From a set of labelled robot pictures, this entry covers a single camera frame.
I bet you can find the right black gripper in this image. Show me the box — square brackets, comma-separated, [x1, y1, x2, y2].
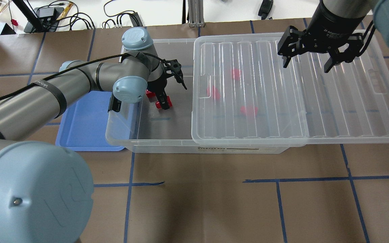
[277, 13, 363, 73]

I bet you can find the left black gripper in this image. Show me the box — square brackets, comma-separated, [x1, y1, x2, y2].
[147, 59, 188, 110]

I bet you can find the red block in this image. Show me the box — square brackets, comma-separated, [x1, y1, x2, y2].
[240, 106, 258, 117]
[155, 96, 173, 110]
[207, 85, 221, 101]
[146, 89, 156, 99]
[231, 68, 241, 81]

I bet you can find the clear plastic box lid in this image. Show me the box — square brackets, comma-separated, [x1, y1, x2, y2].
[191, 33, 389, 147]

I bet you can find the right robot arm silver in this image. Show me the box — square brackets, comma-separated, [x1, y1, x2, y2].
[277, 0, 389, 73]

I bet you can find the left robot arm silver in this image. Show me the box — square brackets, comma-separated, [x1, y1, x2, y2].
[0, 27, 184, 243]

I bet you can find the clear plastic storage box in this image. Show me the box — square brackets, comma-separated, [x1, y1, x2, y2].
[105, 38, 287, 154]

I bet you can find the black box latch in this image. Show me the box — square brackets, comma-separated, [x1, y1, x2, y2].
[108, 94, 122, 112]

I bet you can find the blue plastic tray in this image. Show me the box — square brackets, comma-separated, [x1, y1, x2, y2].
[55, 91, 140, 151]

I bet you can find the aluminium frame post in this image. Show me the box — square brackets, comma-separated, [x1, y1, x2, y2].
[187, 0, 205, 27]

